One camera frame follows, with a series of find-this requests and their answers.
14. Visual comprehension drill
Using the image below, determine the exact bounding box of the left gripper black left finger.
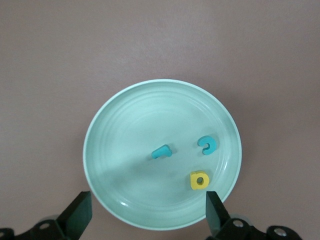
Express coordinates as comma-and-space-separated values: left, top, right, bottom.
17, 191, 93, 240

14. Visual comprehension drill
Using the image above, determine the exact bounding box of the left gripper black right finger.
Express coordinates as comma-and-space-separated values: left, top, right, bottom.
205, 190, 266, 240

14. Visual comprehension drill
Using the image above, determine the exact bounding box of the yellow foam letter a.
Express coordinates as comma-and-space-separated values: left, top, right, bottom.
189, 170, 210, 190

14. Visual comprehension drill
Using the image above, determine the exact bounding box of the teal foam letter c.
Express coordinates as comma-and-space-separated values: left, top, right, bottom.
197, 135, 218, 155

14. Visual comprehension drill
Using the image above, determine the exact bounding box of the teal foam letter r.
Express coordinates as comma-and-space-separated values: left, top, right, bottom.
151, 144, 173, 160

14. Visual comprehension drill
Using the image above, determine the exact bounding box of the pale green plate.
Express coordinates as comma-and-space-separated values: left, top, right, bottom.
82, 79, 243, 231

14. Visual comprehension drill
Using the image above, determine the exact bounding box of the brown table cover sheet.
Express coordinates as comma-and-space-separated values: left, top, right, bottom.
0, 0, 320, 240

